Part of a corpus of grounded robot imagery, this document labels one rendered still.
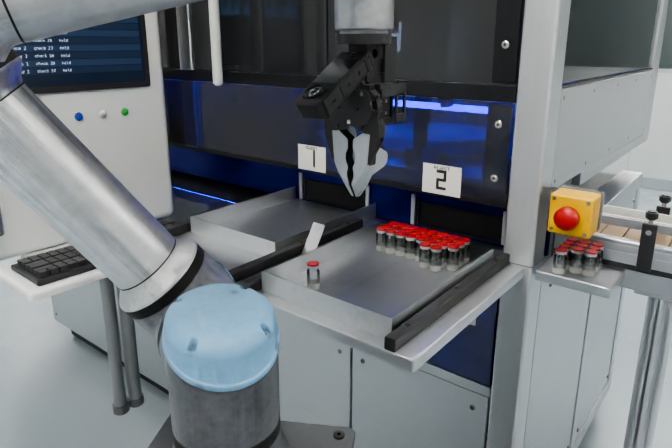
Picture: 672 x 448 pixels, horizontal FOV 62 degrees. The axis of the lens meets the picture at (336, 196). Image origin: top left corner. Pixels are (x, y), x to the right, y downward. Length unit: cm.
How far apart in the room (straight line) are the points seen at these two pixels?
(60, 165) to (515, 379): 91
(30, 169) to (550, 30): 79
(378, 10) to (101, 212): 39
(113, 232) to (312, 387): 101
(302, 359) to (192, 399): 97
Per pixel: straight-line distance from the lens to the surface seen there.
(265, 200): 140
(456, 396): 129
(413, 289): 96
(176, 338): 58
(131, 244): 66
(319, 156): 129
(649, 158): 572
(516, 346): 117
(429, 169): 113
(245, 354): 56
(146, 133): 158
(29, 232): 149
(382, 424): 146
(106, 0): 50
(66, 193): 64
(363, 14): 70
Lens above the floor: 129
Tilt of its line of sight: 16 degrees down
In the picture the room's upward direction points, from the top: straight up
